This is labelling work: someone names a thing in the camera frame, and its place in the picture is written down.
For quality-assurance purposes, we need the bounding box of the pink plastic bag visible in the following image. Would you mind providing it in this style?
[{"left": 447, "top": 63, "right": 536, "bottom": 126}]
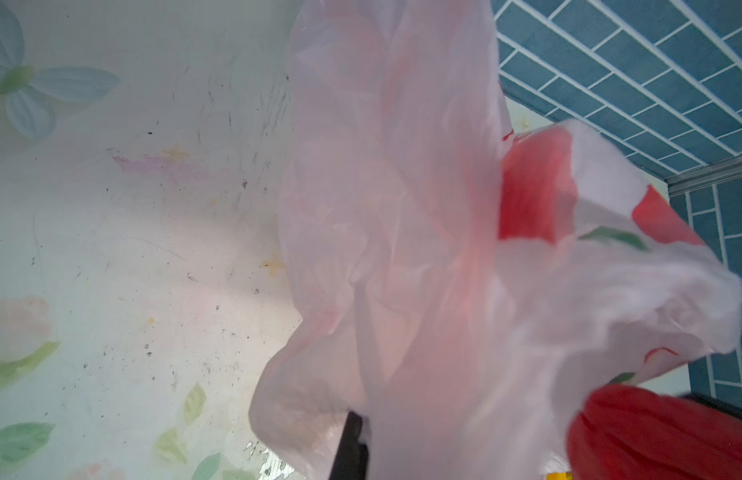
[{"left": 249, "top": 1, "right": 742, "bottom": 479}]

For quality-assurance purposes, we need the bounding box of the yellow fake banana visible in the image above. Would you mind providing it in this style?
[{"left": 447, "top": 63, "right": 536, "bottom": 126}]
[{"left": 545, "top": 472, "right": 573, "bottom": 480}]

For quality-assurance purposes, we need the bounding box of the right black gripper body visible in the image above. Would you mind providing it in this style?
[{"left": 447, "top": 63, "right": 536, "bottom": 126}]
[{"left": 681, "top": 392, "right": 742, "bottom": 421}]

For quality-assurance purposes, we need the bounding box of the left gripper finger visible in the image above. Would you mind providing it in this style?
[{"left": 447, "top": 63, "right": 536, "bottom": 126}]
[{"left": 328, "top": 412, "right": 368, "bottom": 480}]

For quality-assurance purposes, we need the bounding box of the red fake fruit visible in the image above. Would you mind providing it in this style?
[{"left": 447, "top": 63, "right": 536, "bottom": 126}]
[{"left": 566, "top": 384, "right": 742, "bottom": 479}]

